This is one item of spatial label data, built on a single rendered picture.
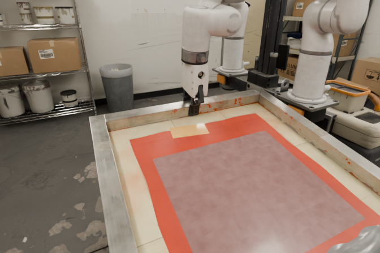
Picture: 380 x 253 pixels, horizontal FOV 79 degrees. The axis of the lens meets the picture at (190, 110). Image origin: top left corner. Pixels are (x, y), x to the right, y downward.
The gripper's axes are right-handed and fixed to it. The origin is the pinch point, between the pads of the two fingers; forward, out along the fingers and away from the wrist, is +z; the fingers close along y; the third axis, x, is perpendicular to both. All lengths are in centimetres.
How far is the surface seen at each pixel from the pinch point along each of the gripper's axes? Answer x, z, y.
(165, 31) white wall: -98, 58, 305
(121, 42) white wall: -27, 69, 303
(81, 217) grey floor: 50, 127, 67
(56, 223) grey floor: 67, 127, 69
